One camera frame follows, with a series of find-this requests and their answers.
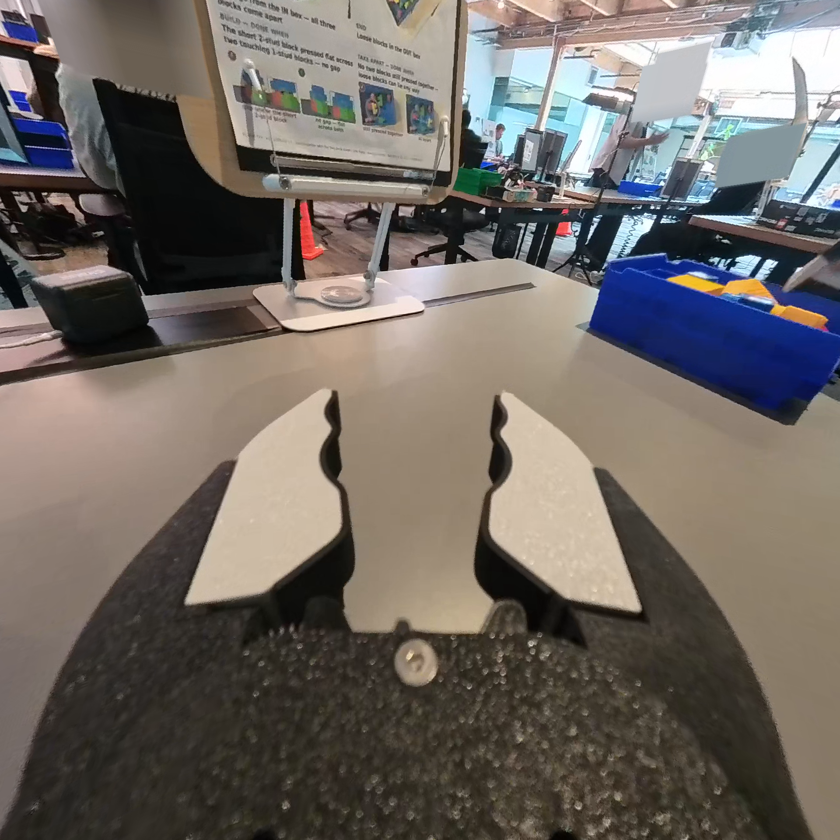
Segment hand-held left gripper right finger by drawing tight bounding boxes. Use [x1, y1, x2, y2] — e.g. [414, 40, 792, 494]
[475, 391, 643, 618]

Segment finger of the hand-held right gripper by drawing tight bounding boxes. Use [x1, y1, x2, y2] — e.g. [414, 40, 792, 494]
[782, 252, 840, 294]

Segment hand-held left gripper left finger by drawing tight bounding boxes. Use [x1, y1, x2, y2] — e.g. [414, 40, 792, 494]
[185, 388, 357, 609]

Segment pile of coloured toy blocks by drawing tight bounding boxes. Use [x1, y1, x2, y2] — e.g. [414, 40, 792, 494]
[665, 271, 831, 331]

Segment blue plastic bin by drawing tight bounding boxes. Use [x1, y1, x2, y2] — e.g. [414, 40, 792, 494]
[588, 252, 840, 412]

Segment small wooden desk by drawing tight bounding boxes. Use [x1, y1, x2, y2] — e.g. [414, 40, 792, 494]
[688, 213, 840, 280]

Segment dark grey box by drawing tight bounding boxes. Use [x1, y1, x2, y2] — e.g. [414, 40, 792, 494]
[29, 266, 152, 347]

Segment long wooden desk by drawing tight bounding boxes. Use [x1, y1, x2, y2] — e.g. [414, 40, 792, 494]
[449, 185, 664, 266]

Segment pair of desk monitors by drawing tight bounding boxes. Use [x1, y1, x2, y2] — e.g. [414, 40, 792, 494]
[512, 126, 570, 183]

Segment black office chair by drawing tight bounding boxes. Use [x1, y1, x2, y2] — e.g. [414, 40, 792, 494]
[408, 196, 493, 268]

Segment black high-back chair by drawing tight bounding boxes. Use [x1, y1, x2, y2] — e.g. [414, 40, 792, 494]
[92, 77, 307, 298]

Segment green storage bins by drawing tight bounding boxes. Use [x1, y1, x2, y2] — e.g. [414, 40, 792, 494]
[451, 166, 508, 196]

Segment stack of blue bins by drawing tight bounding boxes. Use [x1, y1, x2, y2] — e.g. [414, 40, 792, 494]
[0, 91, 76, 173]

